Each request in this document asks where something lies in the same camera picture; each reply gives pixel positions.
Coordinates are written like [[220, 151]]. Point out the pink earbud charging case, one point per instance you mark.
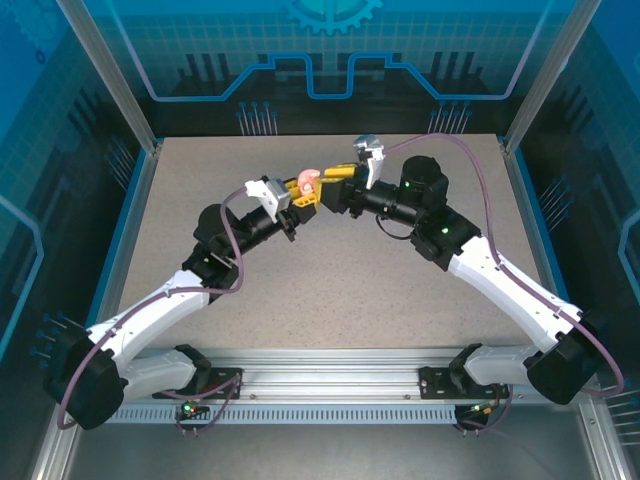
[[306, 176]]

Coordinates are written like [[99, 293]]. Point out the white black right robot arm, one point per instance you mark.
[[500, 280]]

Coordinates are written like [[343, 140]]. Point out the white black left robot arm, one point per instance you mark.
[[150, 315]]

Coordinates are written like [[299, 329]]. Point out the small LED circuit board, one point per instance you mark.
[[192, 410], [482, 409]]

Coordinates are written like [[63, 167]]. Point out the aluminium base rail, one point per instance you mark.
[[330, 372]]

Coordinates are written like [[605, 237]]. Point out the blue aluminium table side rail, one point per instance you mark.
[[125, 225], [537, 225]]

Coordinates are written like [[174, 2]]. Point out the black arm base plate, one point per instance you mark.
[[434, 382], [227, 381]]

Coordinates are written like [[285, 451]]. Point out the aluminium frame post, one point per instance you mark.
[[107, 65], [552, 65]]

